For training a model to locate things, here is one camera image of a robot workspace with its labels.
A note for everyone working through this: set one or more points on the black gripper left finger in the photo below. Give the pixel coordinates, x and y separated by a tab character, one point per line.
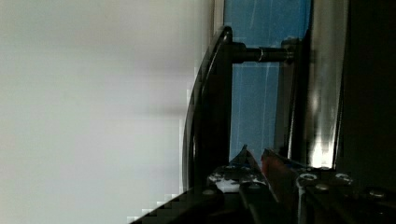
248	198

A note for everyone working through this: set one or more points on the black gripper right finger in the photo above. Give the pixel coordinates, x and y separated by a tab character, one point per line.
311	195

